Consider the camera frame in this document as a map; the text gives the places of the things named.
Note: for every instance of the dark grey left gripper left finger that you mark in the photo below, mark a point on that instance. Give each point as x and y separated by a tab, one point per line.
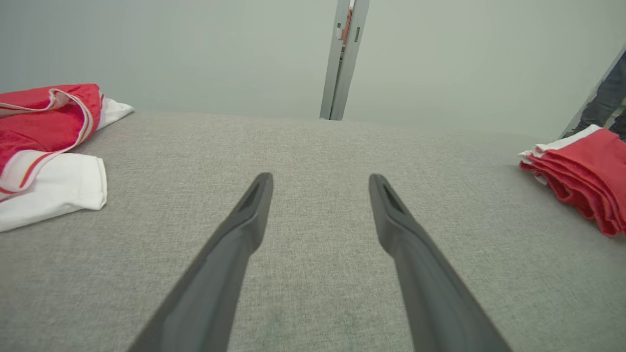
215	283

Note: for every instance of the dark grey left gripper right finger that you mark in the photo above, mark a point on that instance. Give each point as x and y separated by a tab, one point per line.
430	293

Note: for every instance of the red basketball jersey white sleeves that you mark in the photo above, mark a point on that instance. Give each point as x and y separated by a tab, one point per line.
44	127

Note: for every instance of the red garments pile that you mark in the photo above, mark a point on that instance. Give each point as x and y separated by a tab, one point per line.
592	176

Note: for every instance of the person legs dark jeans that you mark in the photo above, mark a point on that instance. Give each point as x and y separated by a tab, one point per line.
609	98

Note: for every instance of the grey partition frame post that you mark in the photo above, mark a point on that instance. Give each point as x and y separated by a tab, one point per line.
351	63
333	73

